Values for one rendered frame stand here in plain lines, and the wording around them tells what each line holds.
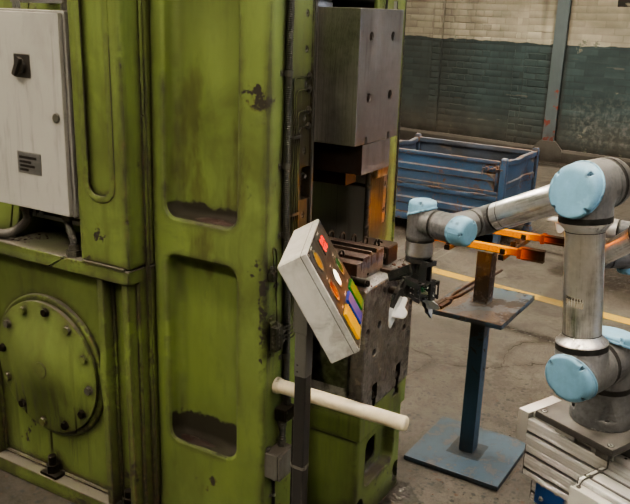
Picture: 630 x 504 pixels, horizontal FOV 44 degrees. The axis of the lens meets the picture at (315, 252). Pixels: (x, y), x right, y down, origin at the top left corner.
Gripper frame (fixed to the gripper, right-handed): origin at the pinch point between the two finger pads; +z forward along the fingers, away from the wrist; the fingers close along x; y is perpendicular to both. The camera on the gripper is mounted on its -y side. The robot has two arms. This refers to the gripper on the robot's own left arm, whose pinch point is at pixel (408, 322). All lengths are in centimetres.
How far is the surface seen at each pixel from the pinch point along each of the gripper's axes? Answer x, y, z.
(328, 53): 2, -45, -70
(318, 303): -35.1, 5.8, -14.3
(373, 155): 18, -41, -39
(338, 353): -31.0, 9.2, -1.5
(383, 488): 31, -41, 87
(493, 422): 113, -61, 94
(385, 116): 24, -44, -50
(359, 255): 15.5, -42.6, -5.5
